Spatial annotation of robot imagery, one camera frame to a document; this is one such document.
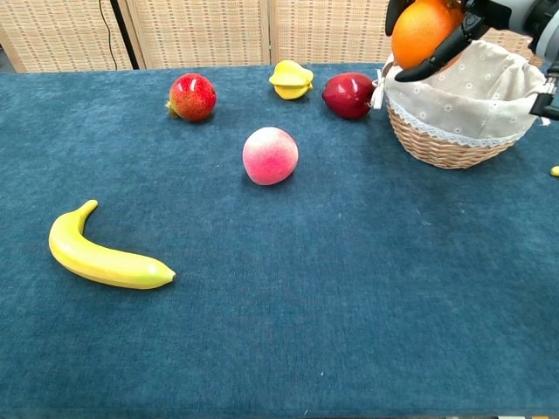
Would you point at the orange fruit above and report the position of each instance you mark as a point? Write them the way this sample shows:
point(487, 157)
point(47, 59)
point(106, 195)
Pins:
point(421, 32)

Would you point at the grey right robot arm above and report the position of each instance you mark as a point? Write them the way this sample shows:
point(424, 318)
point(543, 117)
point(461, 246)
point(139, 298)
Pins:
point(546, 39)

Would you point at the wicker basket with cloth liner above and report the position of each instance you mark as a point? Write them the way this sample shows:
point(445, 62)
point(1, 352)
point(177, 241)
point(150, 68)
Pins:
point(463, 113)

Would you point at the pink peach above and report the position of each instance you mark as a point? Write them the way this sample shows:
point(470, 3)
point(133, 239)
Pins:
point(270, 157)

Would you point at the blue velvet tablecloth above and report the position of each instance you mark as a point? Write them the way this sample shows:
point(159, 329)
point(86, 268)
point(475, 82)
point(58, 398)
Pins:
point(262, 283)

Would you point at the yellow starfruit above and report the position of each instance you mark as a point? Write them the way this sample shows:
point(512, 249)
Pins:
point(290, 80)

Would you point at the dark red apple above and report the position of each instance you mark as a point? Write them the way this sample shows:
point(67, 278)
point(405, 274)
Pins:
point(347, 96)

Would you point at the red pomegranate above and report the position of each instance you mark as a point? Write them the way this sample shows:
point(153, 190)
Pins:
point(192, 97)

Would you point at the yellow banana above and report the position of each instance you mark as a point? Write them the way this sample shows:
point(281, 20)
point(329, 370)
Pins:
point(94, 257)

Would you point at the small yellow fruit piece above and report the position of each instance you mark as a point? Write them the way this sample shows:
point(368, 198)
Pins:
point(555, 170)

